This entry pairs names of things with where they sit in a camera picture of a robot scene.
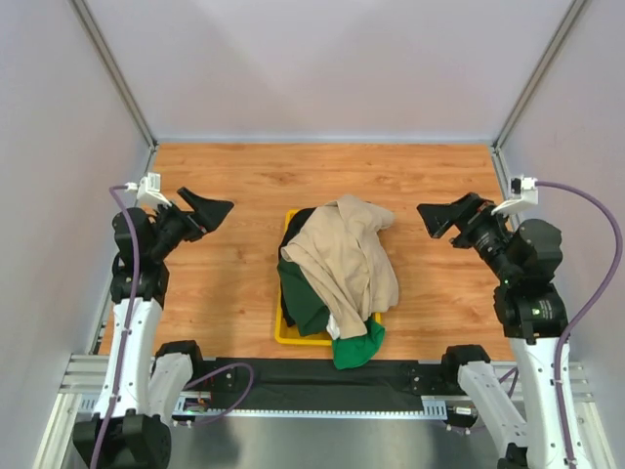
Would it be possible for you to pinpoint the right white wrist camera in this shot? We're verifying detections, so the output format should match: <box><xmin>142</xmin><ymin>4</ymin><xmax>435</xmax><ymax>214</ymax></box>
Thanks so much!
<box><xmin>492</xmin><ymin>176</ymin><xmax>538</xmax><ymax>217</ymax></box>

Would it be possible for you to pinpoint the dark green t shirt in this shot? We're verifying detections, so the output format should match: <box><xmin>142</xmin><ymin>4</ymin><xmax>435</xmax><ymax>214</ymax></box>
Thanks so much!
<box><xmin>276</xmin><ymin>207</ymin><xmax>330</xmax><ymax>337</ymax></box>

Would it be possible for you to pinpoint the aluminium frame rail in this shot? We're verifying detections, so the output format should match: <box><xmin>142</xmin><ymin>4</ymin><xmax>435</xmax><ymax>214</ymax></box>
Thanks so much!
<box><xmin>59</xmin><ymin>355</ymin><xmax>109</xmax><ymax>396</ymax></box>

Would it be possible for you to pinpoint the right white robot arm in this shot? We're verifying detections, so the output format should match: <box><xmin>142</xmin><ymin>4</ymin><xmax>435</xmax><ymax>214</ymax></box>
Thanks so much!
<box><xmin>417</xmin><ymin>192</ymin><xmax>593</xmax><ymax>468</ymax></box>

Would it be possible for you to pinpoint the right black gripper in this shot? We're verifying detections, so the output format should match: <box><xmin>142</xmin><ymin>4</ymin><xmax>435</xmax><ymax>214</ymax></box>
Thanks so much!
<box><xmin>414</xmin><ymin>191</ymin><xmax>516</xmax><ymax>282</ymax></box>

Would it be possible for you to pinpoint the beige t shirt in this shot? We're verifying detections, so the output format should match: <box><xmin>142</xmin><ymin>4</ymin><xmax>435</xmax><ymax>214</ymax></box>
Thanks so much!
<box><xmin>280</xmin><ymin>194</ymin><xmax>399</xmax><ymax>339</ymax></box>

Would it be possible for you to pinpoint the slotted cable duct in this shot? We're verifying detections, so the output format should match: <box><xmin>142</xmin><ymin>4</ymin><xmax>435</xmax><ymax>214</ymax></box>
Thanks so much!
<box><xmin>77</xmin><ymin>395</ymin><xmax>489</xmax><ymax>419</ymax></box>

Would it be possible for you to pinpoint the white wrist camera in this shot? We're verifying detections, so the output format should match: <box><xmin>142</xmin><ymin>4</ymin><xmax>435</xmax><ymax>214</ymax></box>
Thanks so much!
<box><xmin>492</xmin><ymin>176</ymin><xmax>538</xmax><ymax>217</ymax></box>
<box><xmin>122</xmin><ymin>172</ymin><xmax>172</xmax><ymax>209</ymax></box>

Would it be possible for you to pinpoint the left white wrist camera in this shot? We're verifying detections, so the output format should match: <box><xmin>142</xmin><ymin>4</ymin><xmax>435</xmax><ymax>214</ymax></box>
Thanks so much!
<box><xmin>122</xmin><ymin>172</ymin><xmax>172</xmax><ymax>209</ymax></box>

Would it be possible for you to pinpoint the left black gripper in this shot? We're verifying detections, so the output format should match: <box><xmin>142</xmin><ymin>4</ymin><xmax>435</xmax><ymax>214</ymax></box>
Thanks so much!
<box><xmin>148</xmin><ymin>188</ymin><xmax>232</xmax><ymax>261</ymax></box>

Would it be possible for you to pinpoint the bright green t shirt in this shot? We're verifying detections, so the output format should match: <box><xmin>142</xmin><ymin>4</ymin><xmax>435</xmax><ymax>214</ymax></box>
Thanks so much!
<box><xmin>332</xmin><ymin>320</ymin><xmax>386</xmax><ymax>370</ymax></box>

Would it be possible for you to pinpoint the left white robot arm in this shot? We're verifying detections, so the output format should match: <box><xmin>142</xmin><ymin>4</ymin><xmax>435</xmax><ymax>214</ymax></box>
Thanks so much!
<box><xmin>72</xmin><ymin>179</ymin><xmax>234</xmax><ymax>468</ymax></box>

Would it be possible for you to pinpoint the white printed t shirt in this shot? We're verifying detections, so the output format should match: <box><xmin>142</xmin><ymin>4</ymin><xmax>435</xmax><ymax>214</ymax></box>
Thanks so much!
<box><xmin>326</xmin><ymin>315</ymin><xmax>341</xmax><ymax>341</ymax></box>

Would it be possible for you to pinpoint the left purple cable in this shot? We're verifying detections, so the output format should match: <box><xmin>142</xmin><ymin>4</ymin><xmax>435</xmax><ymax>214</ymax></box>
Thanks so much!
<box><xmin>86</xmin><ymin>185</ymin><xmax>256</xmax><ymax>469</ymax></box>

